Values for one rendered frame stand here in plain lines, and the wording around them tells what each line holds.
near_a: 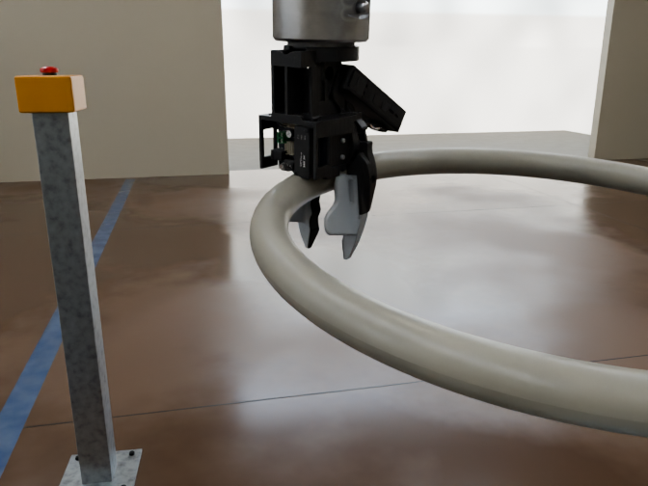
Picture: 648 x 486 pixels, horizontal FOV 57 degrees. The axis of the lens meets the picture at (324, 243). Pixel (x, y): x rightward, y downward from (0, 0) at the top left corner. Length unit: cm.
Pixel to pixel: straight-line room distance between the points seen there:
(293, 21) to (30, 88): 101
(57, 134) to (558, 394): 134
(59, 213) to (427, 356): 131
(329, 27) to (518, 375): 35
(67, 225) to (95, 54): 494
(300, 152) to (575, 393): 34
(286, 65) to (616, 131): 768
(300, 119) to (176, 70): 583
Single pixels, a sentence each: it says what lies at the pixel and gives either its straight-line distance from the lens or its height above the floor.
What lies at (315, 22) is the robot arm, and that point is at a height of 114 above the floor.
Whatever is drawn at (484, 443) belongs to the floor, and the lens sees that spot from 197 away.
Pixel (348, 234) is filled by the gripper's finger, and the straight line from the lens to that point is 60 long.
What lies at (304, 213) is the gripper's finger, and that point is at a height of 95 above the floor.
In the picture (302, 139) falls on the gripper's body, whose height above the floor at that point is 104.
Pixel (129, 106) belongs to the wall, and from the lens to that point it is 640.
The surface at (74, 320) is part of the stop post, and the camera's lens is 162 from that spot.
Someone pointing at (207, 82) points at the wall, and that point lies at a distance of 637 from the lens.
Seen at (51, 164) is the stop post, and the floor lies 88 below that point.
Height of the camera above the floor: 110
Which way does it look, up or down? 17 degrees down
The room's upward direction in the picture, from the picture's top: straight up
